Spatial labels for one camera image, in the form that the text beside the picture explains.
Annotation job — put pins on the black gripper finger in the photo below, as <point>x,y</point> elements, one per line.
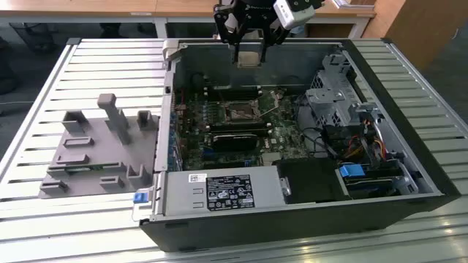
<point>221,22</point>
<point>278,35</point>

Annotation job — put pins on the small silver CPU plate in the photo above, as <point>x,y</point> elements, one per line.
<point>250,59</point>

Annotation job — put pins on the blue expansion slot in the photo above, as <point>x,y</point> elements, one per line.
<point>209,150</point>

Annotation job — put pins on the pale blue teach pendant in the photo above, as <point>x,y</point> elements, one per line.
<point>298,30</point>

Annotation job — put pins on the wooden desk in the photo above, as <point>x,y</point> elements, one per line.
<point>74,6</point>
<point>190,6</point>

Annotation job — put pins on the white paper stack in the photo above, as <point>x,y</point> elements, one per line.
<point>343,2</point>

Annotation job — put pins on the grey metal disk bay cage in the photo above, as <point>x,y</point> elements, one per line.
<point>329,109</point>

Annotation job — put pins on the green motherboard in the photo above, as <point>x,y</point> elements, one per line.
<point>286,128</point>

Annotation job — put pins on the brown wooden cabinet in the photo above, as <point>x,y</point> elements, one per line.
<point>421,27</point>

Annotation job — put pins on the black graphics card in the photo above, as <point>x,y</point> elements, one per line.
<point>235,143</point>

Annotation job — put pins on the silver chipset heatsink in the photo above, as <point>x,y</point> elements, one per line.
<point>273,159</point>

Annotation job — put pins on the small blue board connector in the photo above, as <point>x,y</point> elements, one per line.
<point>250,162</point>

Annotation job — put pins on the black mesh waste bin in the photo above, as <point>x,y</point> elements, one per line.
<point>33,38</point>

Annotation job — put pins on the black plastic shroud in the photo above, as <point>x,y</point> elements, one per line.
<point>311,180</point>

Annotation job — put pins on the blue disk carrier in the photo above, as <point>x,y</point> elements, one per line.
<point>353,172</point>

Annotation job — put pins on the grey parts rack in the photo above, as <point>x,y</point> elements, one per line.
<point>95,153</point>

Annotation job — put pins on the green RAM stick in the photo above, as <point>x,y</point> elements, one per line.
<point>106,166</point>

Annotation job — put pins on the grey power supply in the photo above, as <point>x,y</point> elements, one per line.
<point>183,191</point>

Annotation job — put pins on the blue case latch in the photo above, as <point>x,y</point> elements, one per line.
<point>141,197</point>

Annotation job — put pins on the black PC case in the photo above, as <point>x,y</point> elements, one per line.
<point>257,233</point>

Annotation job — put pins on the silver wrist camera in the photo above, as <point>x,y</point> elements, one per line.
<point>293,15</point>

